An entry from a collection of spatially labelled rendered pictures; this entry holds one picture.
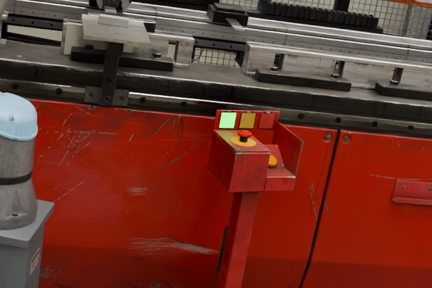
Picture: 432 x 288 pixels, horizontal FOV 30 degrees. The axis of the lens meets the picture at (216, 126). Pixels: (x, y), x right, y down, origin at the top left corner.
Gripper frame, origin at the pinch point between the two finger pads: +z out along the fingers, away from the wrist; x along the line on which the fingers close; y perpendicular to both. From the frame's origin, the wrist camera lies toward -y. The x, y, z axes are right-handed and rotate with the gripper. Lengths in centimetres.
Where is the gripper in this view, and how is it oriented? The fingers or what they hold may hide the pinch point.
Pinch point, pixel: (112, 9)
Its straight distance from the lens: 229.8
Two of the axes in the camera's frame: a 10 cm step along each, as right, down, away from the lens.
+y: 0.5, -8.5, 5.2
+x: -9.8, -1.4, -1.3
